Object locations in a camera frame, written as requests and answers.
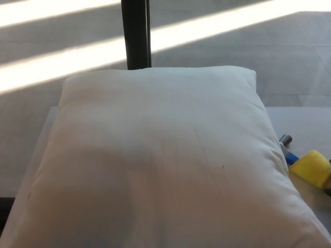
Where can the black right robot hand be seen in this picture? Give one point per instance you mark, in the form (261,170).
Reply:
(328,192)

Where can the white square pillow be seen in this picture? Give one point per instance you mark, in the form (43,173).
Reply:
(165,155)

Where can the black vertical post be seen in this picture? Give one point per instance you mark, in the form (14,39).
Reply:
(135,33)

